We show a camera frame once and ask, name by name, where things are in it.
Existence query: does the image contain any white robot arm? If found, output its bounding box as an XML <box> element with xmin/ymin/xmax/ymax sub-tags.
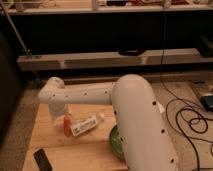
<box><xmin>38</xmin><ymin>74</ymin><xmax>178</xmax><ymax>171</ymax></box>

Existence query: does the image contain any green ceramic bowl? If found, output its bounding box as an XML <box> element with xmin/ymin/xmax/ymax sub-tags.
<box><xmin>109</xmin><ymin>126</ymin><xmax>125</xmax><ymax>160</ymax></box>

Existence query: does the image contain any white plastic bottle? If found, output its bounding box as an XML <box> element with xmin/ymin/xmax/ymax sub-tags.
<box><xmin>70</xmin><ymin>114</ymin><xmax>105</xmax><ymax>137</ymax></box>

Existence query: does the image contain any black smartphone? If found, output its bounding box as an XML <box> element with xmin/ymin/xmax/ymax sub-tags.
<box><xmin>33</xmin><ymin>149</ymin><xmax>52</xmax><ymax>171</ymax></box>

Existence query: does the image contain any metal shelf unit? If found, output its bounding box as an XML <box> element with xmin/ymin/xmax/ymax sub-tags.
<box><xmin>0</xmin><ymin>0</ymin><xmax>213</xmax><ymax>88</ymax></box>

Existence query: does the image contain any dark object on shelf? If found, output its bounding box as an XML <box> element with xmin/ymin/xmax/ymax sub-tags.
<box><xmin>118</xmin><ymin>50</ymin><xmax>145</xmax><ymax>56</ymax></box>

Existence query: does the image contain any blue device on floor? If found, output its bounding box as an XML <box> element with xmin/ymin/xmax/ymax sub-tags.
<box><xmin>200</xmin><ymin>95</ymin><xmax>213</xmax><ymax>112</ymax></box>

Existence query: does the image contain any black cable on floor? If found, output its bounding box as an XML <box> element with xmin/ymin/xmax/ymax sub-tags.
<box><xmin>159</xmin><ymin>6</ymin><xmax>213</xmax><ymax>171</ymax></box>

